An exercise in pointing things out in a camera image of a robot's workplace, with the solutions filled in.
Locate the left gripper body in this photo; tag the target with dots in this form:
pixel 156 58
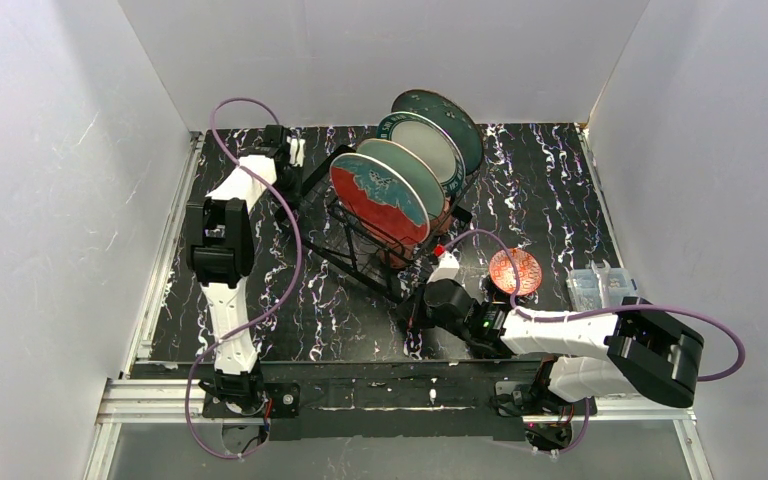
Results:
pixel 288 177

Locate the green rim lettered plate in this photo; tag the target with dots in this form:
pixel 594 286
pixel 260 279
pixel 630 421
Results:
pixel 430 143

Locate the black wire dish rack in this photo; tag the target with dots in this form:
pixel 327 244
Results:
pixel 335 234

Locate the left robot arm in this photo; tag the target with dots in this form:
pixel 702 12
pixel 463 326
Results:
pixel 220 251

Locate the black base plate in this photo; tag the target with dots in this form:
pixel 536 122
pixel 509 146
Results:
pixel 404 399

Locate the light green flower plate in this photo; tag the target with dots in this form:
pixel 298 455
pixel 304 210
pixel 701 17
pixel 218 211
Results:
pixel 412 169

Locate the dark blue glazed plate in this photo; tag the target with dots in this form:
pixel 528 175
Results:
pixel 454 120

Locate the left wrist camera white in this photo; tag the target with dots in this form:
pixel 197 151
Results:
pixel 297 152

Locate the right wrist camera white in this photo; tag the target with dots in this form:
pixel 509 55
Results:
pixel 447 267

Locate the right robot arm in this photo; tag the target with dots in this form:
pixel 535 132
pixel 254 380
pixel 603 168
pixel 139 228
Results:
pixel 632 348

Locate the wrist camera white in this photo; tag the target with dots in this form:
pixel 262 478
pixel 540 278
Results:
pixel 447 267
pixel 297 152

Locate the red teal floral plate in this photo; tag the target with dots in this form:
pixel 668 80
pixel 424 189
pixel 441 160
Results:
pixel 380 198

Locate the silver wrench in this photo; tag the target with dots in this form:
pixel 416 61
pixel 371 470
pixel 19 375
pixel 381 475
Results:
pixel 602 271

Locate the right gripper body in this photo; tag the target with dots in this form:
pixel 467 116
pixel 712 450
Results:
pixel 420 307

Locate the red geometric pattern bowl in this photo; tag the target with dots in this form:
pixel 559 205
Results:
pixel 516 273

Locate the clear plastic box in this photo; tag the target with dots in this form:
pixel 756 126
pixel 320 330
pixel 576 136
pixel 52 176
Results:
pixel 588 291

